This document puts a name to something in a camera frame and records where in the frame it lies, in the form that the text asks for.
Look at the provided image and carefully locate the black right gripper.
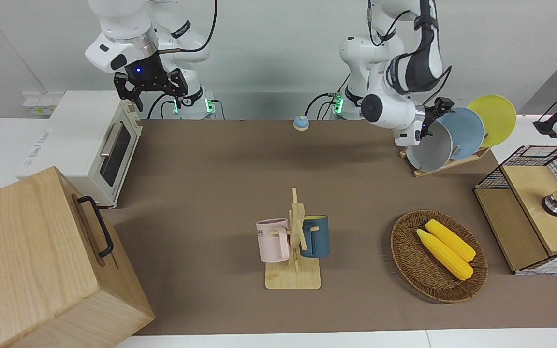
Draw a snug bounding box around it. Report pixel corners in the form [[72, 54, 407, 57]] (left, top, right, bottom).
[[114, 52, 188, 113]]

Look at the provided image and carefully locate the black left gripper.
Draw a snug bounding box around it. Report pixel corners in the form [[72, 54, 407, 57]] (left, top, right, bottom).
[[423, 97, 455, 141]]

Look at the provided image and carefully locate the gray round plate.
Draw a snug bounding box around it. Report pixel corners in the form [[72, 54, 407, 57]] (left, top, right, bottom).
[[406, 121, 453, 172]]

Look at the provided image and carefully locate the light blue round plate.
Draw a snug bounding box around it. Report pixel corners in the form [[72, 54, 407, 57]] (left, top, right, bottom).
[[436, 107, 485, 160]]

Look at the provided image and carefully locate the yellow round plate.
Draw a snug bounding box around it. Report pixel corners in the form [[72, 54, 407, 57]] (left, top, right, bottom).
[[467, 95, 517, 148]]

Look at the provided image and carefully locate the wooden plate rack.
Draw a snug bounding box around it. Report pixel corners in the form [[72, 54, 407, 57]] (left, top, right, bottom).
[[399, 145, 492, 178]]

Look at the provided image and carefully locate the white toaster oven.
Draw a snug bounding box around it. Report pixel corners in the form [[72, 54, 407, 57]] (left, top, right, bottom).
[[16, 91, 143, 208]]

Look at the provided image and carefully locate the white power strip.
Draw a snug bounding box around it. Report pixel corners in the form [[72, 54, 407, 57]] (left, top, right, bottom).
[[22, 94, 64, 116]]

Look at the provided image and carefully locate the brown table mat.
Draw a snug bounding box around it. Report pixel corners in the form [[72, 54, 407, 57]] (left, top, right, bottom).
[[107, 118, 557, 336]]

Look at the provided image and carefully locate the yellow corn cob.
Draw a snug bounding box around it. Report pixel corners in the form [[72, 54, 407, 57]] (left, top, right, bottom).
[[416, 229, 474, 281], [425, 219, 476, 262]]

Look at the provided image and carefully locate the brown wicker basket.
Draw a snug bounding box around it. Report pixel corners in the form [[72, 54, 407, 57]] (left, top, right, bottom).
[[391, 209, 488, 304]]

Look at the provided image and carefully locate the dark blue mug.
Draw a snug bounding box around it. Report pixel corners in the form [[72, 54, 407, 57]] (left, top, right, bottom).
[[300, 215, 330, 258]]

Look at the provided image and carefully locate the pink mug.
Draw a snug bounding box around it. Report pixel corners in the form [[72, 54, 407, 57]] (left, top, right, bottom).
[[256, 218, 291, 263]]

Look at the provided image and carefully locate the light wooden cabinet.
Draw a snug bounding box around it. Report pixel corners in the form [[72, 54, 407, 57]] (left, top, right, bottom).
[[0, 166, 156, 348]]

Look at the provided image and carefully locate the wooden mug tree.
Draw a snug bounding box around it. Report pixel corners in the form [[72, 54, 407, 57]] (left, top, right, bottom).
[[265, 188, 322, 290]]

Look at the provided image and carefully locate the black base cable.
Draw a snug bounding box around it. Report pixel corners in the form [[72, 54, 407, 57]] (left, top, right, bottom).
[[305, 92, 343, 120], [147, 92, 182, 120]]

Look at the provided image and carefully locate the toaster oven door handle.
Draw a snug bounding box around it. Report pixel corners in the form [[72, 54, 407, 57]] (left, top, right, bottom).
[[100, 122, 124, 158]]

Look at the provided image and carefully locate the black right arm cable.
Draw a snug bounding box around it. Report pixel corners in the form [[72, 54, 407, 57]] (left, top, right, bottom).
[[158, 0, 218, 53]]

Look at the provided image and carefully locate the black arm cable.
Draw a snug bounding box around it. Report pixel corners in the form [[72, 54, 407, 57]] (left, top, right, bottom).
[[367, 0, 424, 47], [158, 0, 218, 53]]

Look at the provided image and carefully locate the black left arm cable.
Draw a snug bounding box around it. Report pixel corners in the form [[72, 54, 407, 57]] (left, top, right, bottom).
[[367, 0, 424, 47]]

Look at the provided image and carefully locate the black wire wooden shelf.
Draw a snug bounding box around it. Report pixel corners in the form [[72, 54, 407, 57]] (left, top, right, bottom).
[[473, 145, 557, 276]]

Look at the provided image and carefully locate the black cabinet handle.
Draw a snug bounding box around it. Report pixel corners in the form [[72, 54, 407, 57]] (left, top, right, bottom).
[[77, 195, 115, 258]]

